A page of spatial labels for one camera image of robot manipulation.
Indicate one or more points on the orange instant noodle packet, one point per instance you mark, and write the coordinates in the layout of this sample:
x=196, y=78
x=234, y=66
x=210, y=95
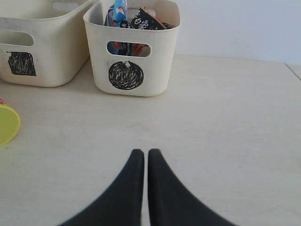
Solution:
x=144, y=20

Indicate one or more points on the cream bin circle mark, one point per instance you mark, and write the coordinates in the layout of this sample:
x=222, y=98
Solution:
x=132, y=75

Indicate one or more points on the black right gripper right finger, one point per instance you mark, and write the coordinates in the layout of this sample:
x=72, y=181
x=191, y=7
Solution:
x=171, y=203

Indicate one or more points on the yellow chips can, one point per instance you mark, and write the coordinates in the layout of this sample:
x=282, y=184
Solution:
x=9, y=123

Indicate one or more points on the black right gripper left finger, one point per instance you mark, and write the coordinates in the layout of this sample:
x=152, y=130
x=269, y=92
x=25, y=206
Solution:
x=121, y=203

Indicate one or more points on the blue instant noodle packet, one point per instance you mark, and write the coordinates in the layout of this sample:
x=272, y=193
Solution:
x=117, y=17

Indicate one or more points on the cream bin square mark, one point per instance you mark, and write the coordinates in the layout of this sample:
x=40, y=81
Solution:
x=40, y=45

